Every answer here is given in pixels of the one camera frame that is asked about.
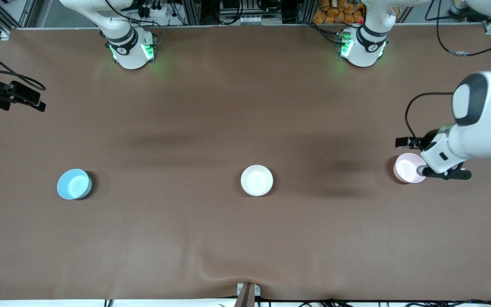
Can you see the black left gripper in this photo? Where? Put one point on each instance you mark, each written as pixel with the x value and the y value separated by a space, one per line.
pixel 428 138

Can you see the pink bowl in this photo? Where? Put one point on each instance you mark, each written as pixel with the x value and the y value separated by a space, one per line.
pixel 405 168

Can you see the blue bowl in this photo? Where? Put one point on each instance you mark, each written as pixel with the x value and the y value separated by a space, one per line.
pixel 74 184

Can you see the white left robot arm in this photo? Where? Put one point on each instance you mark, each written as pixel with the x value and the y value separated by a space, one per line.
pixel 484 119

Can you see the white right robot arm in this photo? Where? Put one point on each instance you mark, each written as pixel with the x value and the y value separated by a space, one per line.
pixel 128 51

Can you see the white bowl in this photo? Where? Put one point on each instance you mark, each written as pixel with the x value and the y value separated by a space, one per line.
pixel 256 181

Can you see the orange packaged goods pile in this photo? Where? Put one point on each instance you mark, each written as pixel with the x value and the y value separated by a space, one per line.
pixel 339 10

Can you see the white power strip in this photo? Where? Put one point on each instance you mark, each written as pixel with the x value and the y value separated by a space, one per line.
pixel 154 10

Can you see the brown table cover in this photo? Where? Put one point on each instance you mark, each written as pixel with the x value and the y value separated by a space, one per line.
pixel 245 238

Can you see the white terminal block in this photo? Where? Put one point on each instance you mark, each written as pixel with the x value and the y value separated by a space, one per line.
pixel 254 19

